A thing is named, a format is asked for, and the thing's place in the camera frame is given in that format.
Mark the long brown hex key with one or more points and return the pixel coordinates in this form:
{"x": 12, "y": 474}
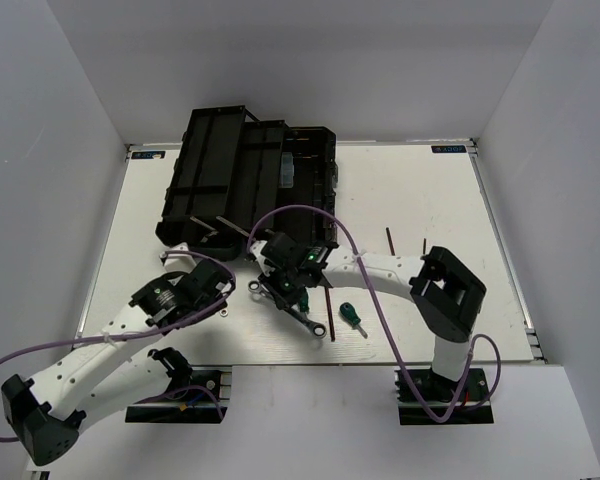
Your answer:
{"x": 330, "y": 314}

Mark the blue label sticker left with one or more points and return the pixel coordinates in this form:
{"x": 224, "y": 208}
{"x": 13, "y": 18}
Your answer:
{"x": 146, "y": 155}

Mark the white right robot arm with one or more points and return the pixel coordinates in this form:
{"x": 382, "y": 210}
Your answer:
{"x": 446, "y": 293}

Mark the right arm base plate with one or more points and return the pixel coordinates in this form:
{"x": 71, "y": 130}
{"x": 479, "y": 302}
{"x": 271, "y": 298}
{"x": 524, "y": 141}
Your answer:
{"x": 471, "y": 408}

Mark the blue label sticker right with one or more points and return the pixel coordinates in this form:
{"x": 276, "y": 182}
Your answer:
{"x": 448, "y": 149}

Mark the blue label sticker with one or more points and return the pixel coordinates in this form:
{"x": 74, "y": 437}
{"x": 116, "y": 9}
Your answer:
{"x": 146, "y": 155}
{"x": 448, "y": 149}

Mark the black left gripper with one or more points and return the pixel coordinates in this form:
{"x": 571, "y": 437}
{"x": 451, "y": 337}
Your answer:
{"x": 211, "y": 299}

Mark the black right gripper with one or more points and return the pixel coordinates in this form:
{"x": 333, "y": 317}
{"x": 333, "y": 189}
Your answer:
{"x": 283, "y": 298}

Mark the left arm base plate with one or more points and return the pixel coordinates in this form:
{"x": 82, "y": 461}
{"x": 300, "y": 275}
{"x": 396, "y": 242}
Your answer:
{"x": 202, "y": 399}

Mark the black plastic toolbox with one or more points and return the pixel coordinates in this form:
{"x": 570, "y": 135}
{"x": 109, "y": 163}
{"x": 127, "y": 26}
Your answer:
{"x": 236, "y": 174}

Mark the green screwdriver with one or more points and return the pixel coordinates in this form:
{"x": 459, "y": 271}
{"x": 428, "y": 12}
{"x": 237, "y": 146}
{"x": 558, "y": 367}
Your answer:
{"x": 349, "y": 314}
{"x": 304, "y": 303}

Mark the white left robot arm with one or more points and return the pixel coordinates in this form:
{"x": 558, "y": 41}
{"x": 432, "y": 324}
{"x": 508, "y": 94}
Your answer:
{"x": 49, "y": 410}

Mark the large silver ratchet wrench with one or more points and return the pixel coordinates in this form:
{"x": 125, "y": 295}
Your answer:
{"x": 298, "y": 310}

